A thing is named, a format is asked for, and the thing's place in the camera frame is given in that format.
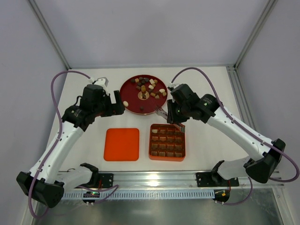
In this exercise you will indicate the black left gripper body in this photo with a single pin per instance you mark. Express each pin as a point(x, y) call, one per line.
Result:
point(115, 104)

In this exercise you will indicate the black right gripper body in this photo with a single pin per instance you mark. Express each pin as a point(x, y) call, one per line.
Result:
point(174, 115)

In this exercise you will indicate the silver metal tongs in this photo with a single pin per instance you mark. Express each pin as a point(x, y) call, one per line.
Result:
point(161, 112)

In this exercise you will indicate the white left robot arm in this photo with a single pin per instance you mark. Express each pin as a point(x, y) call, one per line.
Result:
point(42, 182)

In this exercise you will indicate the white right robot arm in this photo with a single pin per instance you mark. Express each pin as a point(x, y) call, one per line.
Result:
point(261, 160)

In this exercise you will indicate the white round chocolate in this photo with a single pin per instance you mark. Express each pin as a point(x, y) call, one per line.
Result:
point(125, 103)

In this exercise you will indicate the brown chocolate on centre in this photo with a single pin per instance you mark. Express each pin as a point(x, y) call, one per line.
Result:
point(143, 89)

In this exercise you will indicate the orange chocolate box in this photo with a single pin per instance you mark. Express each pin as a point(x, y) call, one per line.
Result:
point(168, 144)

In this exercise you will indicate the round dark red tray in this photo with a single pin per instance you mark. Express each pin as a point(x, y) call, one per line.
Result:
point(130, 91)

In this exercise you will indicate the orange box lid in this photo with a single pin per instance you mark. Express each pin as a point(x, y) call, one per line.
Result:
point(121, 144)

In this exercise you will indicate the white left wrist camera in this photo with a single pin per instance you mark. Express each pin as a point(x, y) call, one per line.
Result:
point(103, 82)

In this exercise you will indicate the aluminium mounting rail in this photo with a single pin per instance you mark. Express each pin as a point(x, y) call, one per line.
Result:
point(178, 179)

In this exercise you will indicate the perforated cable duct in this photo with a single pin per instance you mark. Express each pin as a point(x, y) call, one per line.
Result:
point(122, 194)

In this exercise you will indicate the left aluminium frame post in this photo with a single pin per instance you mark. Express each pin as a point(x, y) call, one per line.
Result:
point(41, 19)

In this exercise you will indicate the aluminium frame post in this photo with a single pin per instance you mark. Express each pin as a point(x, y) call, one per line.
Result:
point(255, 31)
point(41, 19)

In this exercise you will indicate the right aluminium frame post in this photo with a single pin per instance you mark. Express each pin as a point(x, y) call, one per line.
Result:
point(255, 31)

